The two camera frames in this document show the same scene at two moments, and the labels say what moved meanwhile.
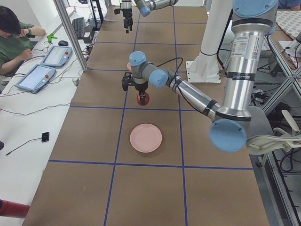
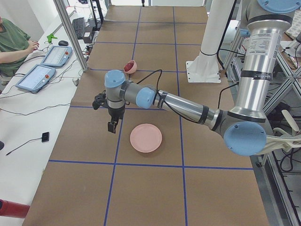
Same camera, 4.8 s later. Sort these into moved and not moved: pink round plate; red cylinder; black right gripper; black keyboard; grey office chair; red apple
Moved: red apple; black right gripper
Not moved: grey office chair; black keyboard; red cylinder; pink round plate
